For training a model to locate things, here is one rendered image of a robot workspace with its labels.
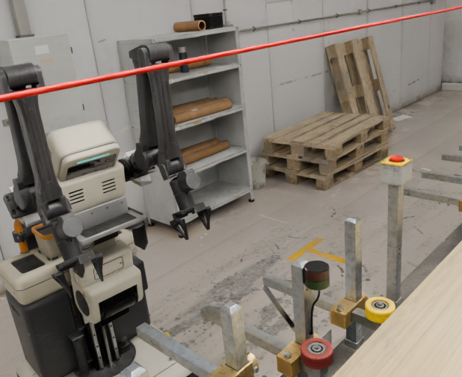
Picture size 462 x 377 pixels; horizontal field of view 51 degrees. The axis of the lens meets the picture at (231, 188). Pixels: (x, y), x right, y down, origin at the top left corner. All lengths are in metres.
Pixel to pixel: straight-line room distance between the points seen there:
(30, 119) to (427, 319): 1.17
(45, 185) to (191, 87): 3.05
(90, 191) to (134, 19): 2.46
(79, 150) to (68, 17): 2.17
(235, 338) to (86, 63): 2.97
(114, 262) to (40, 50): 1.83
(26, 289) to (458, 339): 1.52
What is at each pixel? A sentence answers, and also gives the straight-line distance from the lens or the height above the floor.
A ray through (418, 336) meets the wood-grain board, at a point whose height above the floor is 0.90.
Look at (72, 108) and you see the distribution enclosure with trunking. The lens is 3.46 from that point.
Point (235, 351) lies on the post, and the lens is 1.09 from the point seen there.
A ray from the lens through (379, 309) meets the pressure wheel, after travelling 1.41.
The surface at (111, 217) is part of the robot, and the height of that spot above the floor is 1.05.
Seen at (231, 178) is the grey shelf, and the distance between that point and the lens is 4.60.
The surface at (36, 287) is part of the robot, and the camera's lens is 2.09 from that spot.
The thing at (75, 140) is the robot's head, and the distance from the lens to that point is 1.68.
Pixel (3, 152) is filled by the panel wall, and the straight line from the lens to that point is 3.55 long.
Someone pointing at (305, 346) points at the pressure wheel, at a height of 0.91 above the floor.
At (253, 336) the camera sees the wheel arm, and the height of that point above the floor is 0.86.
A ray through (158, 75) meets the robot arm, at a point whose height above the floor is 1.53.
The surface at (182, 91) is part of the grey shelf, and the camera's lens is 4.30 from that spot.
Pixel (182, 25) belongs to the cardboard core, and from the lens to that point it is 4.09.
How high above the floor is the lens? 1.71
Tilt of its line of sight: 21 degrees down
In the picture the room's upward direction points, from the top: 6 degrees counter-clockwise
